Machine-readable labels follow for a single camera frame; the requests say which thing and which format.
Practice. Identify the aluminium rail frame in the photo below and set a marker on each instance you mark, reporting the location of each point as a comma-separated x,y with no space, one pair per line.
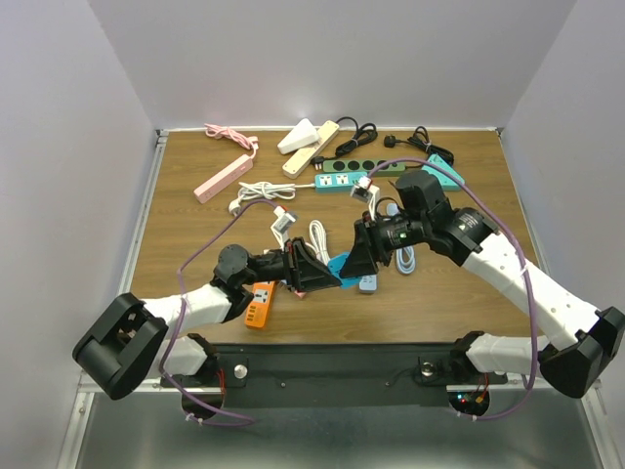
523,423

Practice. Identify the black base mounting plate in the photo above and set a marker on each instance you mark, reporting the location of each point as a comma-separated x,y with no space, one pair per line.
336,375

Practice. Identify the pink power strip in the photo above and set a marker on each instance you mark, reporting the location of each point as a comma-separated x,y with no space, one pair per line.
223,178

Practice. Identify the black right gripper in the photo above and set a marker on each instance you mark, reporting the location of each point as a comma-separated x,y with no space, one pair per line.
361,259

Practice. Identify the teal power strip with USB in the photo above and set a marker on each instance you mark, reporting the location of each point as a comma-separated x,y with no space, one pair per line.
336,182

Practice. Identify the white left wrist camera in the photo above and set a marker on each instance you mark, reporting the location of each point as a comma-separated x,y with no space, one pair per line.
284,220

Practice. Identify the dark green power strip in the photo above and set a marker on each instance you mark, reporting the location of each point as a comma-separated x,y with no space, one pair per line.
362,165

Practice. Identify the light blue power strip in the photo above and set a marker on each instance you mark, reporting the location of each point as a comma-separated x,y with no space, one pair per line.
368,284

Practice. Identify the white triangular power socket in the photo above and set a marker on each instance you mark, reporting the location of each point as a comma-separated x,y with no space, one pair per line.
301,135

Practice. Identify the cream power strip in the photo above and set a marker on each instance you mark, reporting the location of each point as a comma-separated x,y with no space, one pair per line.
302,158

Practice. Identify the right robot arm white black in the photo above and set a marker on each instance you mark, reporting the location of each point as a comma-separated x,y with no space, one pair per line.
576,340

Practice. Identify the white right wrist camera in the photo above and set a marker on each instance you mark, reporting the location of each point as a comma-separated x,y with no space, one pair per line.
365,191

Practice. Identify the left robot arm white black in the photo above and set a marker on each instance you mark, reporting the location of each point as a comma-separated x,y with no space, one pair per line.
133,338

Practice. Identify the orange power strip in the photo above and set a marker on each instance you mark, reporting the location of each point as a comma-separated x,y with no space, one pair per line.
258,311

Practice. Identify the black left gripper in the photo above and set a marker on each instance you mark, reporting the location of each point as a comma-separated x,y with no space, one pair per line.
312,274

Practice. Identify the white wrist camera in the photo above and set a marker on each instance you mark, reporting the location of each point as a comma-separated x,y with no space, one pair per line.
365,191
284,220

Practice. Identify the teal triangular power socket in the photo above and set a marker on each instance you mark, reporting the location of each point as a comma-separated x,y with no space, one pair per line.
446,175

